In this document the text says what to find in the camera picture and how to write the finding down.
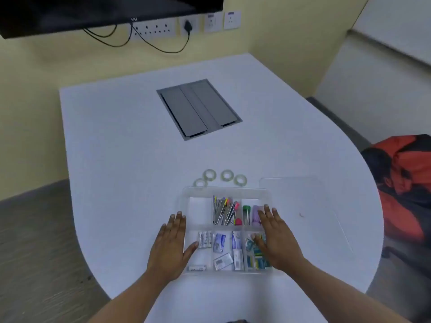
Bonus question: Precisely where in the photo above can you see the bundle of pens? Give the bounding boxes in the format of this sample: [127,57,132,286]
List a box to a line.
[212,195,240,227]

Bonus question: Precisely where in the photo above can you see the white single wall socket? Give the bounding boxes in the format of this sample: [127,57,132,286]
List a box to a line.
[178,16,202,36]

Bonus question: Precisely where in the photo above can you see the black wall monitor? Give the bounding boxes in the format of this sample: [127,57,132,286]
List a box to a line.
[0,0,225,39]

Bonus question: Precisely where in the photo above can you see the clear plastic lid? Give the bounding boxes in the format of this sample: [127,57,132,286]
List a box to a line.
[259,176,354,263]

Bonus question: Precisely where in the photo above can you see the black looped monitor cable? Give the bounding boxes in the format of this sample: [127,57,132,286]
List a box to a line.
[83,25,132,48]

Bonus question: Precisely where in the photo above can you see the black chair base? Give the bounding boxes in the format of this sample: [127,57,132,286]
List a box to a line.
[382,247,431,276]

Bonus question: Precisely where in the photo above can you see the red black bag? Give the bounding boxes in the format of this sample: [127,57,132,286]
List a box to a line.
[361,133,431,246]

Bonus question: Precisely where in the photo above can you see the grey table cable hatch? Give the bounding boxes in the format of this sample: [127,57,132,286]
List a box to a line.
[156,79,243,142]

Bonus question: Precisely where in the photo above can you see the pile of small blue packets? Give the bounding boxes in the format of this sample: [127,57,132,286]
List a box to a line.
[246,233,271,270]

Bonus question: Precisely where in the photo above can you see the white multi outlet wall panel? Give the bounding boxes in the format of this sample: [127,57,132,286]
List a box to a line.
[129,18,176,39]

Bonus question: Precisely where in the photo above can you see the black plug cable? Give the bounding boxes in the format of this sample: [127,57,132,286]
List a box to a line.
[132,25,191,53]

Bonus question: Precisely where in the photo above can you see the green and purple tubes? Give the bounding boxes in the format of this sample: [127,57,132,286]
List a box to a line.
[251,205,265,227]

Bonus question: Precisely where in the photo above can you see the person's right hand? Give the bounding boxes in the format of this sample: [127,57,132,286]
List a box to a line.
[251,204,306,275]

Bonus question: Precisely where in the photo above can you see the clear plastic organizer tray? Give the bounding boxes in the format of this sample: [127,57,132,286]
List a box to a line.
[181,186,280,278]

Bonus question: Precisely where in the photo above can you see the person's right forearm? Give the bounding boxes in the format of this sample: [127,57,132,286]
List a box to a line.
[268,255,411,323]

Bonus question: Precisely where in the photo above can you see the person's left forearm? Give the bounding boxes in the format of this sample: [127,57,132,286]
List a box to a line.
[87,265,182,323]

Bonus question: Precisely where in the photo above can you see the person's left hand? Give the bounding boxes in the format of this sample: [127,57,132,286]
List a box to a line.
[145,211,200,282]

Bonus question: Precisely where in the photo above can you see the white blue-label wall socket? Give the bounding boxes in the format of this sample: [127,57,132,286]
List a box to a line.
[224,9,242,31]
[203,11,224,33]

